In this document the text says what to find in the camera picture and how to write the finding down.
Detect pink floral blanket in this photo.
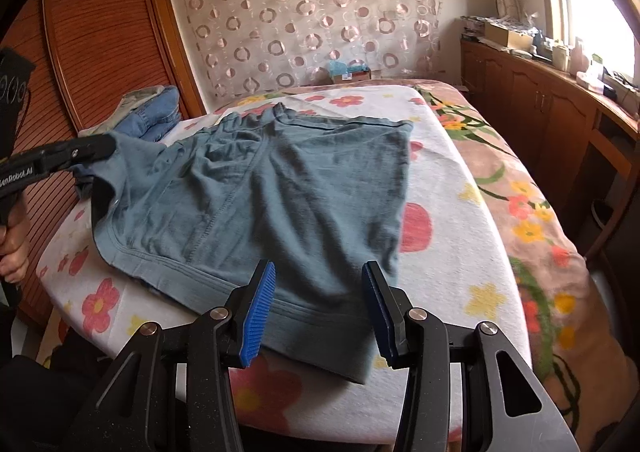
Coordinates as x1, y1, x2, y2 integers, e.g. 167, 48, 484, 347
212, 79, 638, 452

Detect teal short pants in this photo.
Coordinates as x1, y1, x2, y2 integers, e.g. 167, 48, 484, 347
75, 102, 415, 385

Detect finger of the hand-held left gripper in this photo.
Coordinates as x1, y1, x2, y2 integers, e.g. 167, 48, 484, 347
31, 133, 117, 178

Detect white plastic jar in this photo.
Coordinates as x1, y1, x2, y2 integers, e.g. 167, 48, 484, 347
551, 42, 572, 72

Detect small cardboard box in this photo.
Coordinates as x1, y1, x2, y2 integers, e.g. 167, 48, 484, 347
327, 68, 372, 84

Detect wooden window cabinet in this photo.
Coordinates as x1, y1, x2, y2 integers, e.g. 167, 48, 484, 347
460, 40, 640, 253

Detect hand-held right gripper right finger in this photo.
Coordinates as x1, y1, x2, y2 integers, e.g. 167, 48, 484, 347
361, 261, 576, 452

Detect white floral bed sheet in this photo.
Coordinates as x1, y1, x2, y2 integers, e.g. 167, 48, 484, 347
35, 84, 532, 445

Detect folded blue jeans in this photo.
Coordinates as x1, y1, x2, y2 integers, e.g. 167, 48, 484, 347
119, 85, 182, 143

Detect sheer circle-patterned curtain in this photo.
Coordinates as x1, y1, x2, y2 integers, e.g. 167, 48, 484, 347
172, 0, 447, 99

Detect folded grey garment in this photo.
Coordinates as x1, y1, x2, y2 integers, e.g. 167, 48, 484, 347
102, 86, 166, 129

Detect blue plastic bag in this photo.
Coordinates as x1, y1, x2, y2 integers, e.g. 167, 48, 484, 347
327, 59, 368, 76

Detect person's left hand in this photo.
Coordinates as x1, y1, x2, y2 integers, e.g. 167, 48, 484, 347
0, 205, 32, 284

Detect wooden slatted wardrobe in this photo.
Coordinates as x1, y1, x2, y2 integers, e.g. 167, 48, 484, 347
0, 0, 207, 328

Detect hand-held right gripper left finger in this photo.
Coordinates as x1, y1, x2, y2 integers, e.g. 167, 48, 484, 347
62, 259, 277, 452

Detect person's dark clothing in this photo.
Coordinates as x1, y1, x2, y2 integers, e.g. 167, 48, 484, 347
0, 305, 128, 452

